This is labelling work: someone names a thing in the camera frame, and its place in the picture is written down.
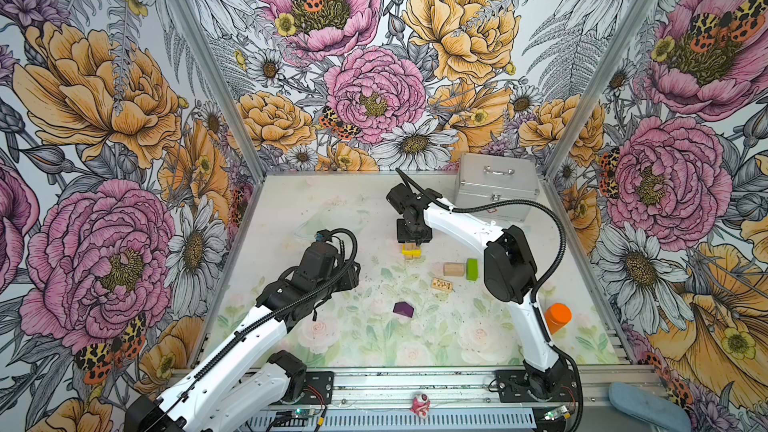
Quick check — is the yellow wood block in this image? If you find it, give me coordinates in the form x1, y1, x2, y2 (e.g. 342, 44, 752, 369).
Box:
401, 247, 421, 260

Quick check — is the cartoon printed wood block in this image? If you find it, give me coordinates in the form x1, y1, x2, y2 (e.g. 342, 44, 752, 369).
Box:
431, 278, 454, 293

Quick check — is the aluminium mounting rail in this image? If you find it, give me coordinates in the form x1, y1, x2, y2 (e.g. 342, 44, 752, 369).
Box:
240, 364, 664, 431

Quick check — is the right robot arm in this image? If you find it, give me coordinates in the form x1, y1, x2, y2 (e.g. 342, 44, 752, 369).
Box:
386, 177, 569, 400

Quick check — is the orange bottle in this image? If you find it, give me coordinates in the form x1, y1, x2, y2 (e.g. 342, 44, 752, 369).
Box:
544, 303, 572, 334

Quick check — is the purple wood block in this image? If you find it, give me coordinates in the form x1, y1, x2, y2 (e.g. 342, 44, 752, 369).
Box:
392, 301, 415, 318

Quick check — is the wide plain wood block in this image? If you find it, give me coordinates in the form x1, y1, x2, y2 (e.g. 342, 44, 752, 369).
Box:
442, 262, 466, 277

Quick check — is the blue grey pad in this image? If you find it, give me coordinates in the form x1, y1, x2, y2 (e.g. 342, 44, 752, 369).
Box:
608, 382, 692, 432

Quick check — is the green wood block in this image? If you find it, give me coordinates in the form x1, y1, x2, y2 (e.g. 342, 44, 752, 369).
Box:
465, 258, 479, 282

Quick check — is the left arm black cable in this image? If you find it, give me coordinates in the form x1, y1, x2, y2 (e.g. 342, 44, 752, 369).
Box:
155, 227, 360, 415

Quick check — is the silver metal case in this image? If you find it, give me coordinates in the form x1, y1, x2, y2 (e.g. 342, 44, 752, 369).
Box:
453, 153, 540, 222

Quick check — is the small red pink toy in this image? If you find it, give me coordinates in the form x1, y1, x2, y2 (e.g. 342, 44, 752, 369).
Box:
410, 393, 431, 419

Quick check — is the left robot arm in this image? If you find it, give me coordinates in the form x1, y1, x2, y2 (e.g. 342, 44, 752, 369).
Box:
124, 228, 361, 431

